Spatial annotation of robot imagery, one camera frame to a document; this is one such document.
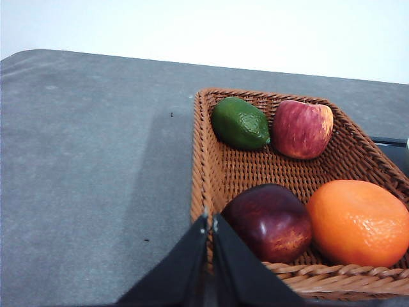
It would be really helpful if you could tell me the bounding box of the brown wicker basket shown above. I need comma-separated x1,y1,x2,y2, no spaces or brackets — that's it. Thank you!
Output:
190,88,409,301

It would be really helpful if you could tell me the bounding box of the black rectangular tray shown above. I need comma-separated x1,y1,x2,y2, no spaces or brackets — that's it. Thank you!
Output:
371,136,409,176

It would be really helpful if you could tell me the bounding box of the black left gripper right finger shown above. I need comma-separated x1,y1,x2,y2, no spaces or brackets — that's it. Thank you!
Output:
211,213,307,307

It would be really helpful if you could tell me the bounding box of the red yellow apple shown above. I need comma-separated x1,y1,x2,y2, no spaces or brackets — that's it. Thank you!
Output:
272,100,334,160

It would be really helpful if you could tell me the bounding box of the green lime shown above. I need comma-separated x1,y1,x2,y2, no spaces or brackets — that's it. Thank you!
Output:
212,97,270,150

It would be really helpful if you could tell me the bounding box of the dark red plum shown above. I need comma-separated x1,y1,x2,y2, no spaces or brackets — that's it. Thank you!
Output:
221,184,313,263

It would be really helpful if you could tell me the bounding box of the orange tangerine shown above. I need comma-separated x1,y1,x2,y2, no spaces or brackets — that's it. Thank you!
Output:
307,180,409,268

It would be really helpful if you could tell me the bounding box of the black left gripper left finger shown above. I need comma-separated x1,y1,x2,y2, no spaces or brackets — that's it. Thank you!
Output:
117,213,208,307

